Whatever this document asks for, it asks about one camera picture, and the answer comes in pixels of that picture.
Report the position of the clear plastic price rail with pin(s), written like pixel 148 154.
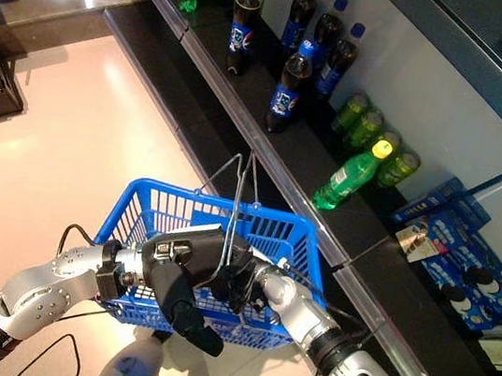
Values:
pixel 220 91

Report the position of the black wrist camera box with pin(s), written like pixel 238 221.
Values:
pixel 112 276

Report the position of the green soda can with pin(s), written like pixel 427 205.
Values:
pixel 391 140
pixel 349 113
pixel 400 170
pixel 363 129

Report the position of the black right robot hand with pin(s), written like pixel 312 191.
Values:
pixel 241 286

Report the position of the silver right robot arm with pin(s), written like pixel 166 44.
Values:
pixel 303 309

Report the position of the slim dark blue box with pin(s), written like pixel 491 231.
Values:
pixel 423 204

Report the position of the silver left robot leg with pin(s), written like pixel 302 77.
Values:
pixel 132 364

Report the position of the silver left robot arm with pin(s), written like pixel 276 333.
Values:
pixel 37 288

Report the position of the small white red snack box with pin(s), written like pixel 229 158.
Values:
pixel 420 244

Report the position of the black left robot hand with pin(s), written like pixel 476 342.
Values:
pixel 184 258

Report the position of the blue plastic shopping basket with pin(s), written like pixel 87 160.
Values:
pixel 133 314

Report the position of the upright blue Oreo box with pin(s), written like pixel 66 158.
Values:
pixel 469 211

